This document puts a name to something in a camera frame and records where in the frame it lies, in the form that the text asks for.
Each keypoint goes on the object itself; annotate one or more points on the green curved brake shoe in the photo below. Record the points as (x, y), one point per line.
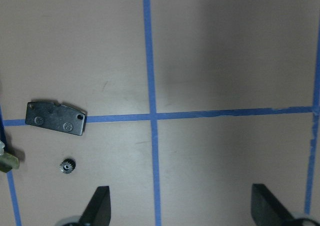
(7, 160)

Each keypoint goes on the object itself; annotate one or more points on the black metal brake pad plate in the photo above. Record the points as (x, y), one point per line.
(61, 118)

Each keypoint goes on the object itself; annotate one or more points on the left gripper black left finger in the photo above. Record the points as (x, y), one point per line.
(98, 210)

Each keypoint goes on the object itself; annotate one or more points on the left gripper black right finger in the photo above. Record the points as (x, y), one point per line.
(267, 210)

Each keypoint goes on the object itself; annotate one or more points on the small metal bearing gear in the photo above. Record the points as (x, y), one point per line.
(67, 166)

